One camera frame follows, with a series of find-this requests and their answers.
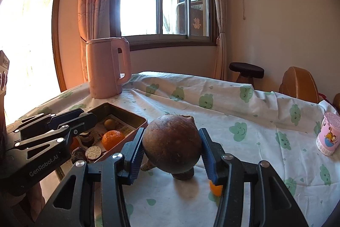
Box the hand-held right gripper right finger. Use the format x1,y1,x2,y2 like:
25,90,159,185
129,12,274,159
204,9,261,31
199,128,309,227

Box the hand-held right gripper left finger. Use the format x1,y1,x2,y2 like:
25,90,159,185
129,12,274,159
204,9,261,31
34,128,145,227

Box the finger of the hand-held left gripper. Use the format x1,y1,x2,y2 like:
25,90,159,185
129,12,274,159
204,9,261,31
13,126,81,159
7,108,98,141

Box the bumpy mandarin orange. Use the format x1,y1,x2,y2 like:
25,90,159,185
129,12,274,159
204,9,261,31
102,130,125,151

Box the rectangular metal tin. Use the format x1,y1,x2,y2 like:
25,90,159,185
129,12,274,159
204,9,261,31
57,103,148,164

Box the round brown beetroot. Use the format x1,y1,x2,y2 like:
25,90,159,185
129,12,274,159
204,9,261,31
140,114,202,174

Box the small brown kiwi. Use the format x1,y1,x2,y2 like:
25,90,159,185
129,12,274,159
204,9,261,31
103,119,119,130

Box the printed paper leaflet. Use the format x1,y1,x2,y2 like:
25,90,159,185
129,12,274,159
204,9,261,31
97,114,136,138

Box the dark wrinkled passion fruit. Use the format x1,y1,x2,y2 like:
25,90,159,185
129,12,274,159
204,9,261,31
172,168,195,181

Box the small smooth orange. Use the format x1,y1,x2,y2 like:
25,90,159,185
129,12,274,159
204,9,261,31
209,180,224,196

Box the pink electric kettle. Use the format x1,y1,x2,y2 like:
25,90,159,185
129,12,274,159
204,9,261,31
86,37,132,99

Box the wooden framed balcony door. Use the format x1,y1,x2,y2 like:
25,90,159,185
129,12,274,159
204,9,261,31
0,0,68,124

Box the black round stool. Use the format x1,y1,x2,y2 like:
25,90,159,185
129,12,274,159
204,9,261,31
229,62,265,89

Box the brown wooden chair back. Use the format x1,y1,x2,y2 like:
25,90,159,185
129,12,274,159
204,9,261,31
279,66,319,104

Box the pink cartoon cup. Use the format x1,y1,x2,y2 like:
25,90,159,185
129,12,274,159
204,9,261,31
316,112,340,156

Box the brown leather sofa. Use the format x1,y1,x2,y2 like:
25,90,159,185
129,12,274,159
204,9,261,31
332,93,340,113

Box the pale beige curtain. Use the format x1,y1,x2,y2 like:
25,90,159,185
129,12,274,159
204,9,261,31
198,0,229,81

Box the white air conditioner pipe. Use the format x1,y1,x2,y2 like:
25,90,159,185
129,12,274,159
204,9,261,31
227,0,246,20

